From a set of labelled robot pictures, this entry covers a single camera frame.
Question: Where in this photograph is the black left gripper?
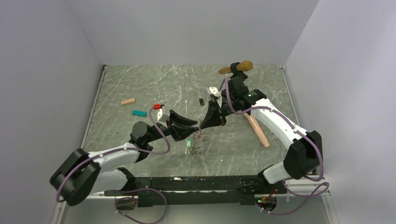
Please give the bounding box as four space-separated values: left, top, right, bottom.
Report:
145 110 199 144

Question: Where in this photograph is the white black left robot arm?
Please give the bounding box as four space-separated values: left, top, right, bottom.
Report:
49 109 199 206

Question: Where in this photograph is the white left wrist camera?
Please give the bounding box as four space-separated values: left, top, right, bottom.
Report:
153 104 170 123

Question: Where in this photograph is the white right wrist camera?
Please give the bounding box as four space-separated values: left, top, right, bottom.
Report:
205 86 222 105

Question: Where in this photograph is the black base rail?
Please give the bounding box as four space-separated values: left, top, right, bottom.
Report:
104 175 287 207

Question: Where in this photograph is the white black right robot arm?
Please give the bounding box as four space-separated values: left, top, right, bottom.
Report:
200 77 323 194

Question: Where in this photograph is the gold microphone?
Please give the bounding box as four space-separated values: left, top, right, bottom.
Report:
218 61 254 74

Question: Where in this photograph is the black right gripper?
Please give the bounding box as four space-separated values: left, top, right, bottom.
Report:
200 97 239 129

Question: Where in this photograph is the black tag key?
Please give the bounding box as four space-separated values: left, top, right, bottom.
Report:
199 98 208 106

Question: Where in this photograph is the tan wooden block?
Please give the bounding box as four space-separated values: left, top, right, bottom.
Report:
121 98 136 105

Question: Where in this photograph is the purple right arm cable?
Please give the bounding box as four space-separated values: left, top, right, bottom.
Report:
218 77 330 216

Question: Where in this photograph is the black microphone stand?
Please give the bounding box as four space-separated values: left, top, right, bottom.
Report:
229 70 248 84

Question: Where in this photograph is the green tag key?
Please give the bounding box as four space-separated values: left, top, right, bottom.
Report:
185 139 192 154

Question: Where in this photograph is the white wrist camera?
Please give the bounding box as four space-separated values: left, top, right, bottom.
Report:
153 104 170 123
205 86 222 105

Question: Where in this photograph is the teal block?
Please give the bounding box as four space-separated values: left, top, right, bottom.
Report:
131 110 147 117

